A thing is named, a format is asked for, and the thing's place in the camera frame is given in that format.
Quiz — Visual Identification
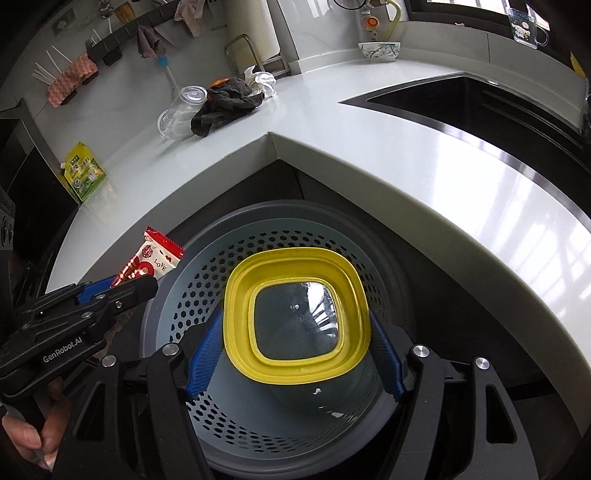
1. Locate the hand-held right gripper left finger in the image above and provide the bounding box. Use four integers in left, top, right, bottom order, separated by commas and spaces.
51, 313, 227, 480

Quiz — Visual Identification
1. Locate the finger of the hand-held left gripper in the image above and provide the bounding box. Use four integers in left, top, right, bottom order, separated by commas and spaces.
14, 276, 122, 330
0, 275, 158, 395

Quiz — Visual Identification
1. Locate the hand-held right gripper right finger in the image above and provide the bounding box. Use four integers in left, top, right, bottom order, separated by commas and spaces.
368, 313, 539, 480

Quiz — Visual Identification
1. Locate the red and white snack packet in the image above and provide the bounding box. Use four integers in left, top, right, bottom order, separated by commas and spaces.
111, 226, 184, 289

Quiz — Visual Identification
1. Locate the grey perforated waste basket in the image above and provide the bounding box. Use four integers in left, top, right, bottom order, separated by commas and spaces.
139, 199, 444, 480

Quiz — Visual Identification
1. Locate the yellow rimmed container lid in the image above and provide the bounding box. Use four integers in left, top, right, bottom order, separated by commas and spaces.
223, 247, 372, 385

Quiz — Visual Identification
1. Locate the person's left hand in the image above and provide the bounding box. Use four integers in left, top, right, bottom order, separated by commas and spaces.
0, 376, 72, 472

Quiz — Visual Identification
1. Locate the green snack packet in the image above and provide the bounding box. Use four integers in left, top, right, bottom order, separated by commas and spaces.
62, 142, 108, 202

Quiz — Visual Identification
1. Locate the black gas stove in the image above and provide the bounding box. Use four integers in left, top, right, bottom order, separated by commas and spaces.
0, 99, 81, 287

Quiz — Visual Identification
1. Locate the clear plastic cup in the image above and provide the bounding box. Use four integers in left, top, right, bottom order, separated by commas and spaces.
157, 85, 208, 140

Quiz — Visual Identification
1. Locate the dark grey rag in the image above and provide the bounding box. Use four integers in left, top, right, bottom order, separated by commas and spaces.
191, 77, 265, 138

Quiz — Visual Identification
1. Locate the pink wavy dishcloth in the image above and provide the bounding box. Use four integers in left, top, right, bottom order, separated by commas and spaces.
46, 54, 99, 108

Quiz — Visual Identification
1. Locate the bundle of white sticks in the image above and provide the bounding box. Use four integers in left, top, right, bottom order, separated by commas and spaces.
31, 46, 72, 86

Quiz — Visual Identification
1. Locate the blue bottle brush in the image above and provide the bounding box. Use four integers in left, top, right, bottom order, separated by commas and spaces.
157, 54, 185, 93

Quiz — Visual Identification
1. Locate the crumpled clear plastic bag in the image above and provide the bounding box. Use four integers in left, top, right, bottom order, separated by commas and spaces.
243, 65, 278, 99

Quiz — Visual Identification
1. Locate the mauve hanging cloth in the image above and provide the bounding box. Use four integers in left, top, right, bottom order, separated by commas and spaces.
137, 25, 162, 58

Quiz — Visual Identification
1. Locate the metal board rack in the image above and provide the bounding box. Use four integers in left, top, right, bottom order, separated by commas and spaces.
224, 34, 291, 79

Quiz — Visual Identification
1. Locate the dark steel sink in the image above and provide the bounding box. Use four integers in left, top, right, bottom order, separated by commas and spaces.
339, 73, 591, 185

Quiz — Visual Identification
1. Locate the pink hanging cloth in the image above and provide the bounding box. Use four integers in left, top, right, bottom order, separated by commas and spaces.
173, 0, 206, 38

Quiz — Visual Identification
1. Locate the white cutting board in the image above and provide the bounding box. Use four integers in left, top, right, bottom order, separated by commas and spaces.
222, 0, 282, 65

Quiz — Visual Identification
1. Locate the white patterned bowl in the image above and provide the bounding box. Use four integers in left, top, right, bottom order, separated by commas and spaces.
358, 41, 400, 63

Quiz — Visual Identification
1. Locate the clear printed pouch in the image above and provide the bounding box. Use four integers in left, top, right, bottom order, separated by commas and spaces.
505, 7, 548, 49

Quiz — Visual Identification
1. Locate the black wall hook rail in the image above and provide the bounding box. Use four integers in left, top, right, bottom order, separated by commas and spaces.
60, 4, 185, 100

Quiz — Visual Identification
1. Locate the grey wall outlet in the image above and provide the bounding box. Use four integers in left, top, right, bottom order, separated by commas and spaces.
50, 9, 77, 35

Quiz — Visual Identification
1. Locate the yellow gas hose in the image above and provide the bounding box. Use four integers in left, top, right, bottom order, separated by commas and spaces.
383, 0, 402, 42

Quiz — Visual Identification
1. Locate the dark window frame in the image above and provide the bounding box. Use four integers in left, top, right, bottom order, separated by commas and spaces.
409, 0, 555, 24

